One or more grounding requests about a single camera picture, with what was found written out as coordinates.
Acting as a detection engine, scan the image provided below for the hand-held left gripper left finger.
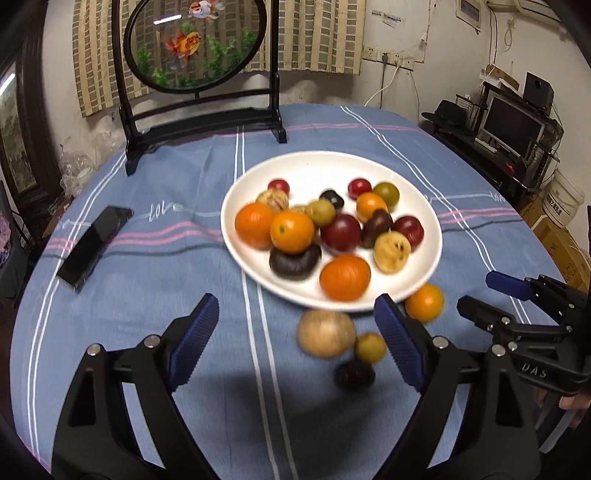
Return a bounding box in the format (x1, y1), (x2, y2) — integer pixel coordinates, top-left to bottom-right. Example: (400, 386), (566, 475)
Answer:
(52, 293), (221, 480)

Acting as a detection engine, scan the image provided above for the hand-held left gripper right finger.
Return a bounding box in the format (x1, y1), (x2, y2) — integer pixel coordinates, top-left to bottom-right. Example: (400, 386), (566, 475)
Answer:
(373, 293), (542, 480)

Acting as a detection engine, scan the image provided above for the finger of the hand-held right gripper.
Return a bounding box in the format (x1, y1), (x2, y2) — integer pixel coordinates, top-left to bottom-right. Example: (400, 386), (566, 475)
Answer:
(486, 271), (566, 320)
(456, 296), (522, 344)

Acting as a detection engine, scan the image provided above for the yellow-green round fruit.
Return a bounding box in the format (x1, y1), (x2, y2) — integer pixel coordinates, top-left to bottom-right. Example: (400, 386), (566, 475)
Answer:
(354, 333), (387, 365)
(305, 199), (336, 228)

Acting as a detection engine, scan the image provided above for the brown round fruit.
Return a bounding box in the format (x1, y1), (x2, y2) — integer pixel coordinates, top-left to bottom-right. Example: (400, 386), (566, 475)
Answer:
(297, 310), (357, 358)

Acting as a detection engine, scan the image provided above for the yellow spotted fruit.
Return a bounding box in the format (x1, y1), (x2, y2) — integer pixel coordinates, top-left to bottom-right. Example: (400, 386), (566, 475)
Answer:
(373, 232), (411, 274)

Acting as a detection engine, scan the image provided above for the dark purple plum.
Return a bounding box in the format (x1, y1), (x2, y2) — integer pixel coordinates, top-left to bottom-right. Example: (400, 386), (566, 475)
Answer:
(361, 209), (394, 249)
(269, 243), (323, 281)

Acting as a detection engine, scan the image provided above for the large dark red plum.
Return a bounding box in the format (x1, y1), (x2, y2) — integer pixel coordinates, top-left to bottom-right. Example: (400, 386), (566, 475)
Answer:
(320, 213), (362, 254)

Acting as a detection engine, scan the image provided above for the small orange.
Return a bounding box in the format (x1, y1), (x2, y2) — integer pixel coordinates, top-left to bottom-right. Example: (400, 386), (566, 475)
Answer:
(355, 192), (389, 223)

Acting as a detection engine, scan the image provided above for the green tomato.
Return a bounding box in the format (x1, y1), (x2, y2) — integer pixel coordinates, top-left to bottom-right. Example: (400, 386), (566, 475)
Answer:
(372, 182), (400, 208)

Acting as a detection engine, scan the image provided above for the beige striped fruit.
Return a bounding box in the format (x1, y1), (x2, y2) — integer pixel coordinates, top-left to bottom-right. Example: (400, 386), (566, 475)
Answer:
(256, 189), (290, 213)

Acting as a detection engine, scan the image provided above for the white round plate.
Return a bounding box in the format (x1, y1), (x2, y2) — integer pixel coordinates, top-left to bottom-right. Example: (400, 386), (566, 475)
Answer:
(220, 151), (443, 313)

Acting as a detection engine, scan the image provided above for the person's right hand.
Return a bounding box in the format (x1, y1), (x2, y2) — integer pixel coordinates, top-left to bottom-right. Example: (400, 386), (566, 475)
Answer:
(536, 388), (585, 428)

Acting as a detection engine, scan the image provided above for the blue striped tablecloth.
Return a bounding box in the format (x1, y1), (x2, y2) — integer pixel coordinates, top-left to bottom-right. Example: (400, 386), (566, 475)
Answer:
(9, 104), (568, 480)

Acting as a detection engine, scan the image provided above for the white plastic bucket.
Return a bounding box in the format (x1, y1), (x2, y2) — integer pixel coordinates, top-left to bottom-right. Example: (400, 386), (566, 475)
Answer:
(541, 168), (586, 229)

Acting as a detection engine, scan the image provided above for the black desk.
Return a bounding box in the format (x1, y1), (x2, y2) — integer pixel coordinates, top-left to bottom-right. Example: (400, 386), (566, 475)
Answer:
(422, 120), (561, 208)

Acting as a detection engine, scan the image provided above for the black smartphone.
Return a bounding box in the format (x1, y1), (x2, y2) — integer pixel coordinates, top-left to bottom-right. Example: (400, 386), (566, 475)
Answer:
(56, 206), (134, 294)

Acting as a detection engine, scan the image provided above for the computer monitor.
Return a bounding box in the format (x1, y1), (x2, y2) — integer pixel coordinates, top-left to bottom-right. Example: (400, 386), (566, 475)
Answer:
(480, 95), (546, 155)

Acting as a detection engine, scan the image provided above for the black hat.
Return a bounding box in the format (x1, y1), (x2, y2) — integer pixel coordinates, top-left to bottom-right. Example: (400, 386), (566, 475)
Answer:
(421, 100), (472, 129)

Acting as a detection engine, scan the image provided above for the black speaker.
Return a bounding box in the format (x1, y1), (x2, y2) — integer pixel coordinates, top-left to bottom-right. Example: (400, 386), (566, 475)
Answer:
(524, 71), (555, 108)

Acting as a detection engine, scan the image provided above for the small cardboard box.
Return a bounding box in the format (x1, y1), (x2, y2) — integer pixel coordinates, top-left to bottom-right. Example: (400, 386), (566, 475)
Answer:
(485, 65), (520, 88)

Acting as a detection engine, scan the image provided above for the clear plastic bag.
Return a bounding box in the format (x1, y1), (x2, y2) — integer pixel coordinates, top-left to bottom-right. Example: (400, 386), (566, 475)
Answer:
(59, 143), (100, 197)

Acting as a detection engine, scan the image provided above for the round goldfish screen on stand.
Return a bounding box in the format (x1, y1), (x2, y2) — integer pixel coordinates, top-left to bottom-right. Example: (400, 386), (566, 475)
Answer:
(111, 0), (288, 177)

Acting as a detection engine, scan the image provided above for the framed painting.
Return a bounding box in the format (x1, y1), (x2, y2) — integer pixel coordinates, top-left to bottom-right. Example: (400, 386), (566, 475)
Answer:
(0, 60), (40, 195)

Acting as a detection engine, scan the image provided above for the white air conditioner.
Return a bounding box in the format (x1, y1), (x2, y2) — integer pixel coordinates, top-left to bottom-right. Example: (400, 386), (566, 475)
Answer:
(485, 0), (561, 21)

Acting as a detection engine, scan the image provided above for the beige checked curtain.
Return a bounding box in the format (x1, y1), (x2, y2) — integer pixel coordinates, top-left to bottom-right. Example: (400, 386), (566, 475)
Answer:
(71, 0), (368, 118)

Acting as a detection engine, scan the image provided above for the white cable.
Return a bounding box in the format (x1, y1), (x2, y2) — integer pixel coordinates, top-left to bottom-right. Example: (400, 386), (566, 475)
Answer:
(365, 65), (399, 108)

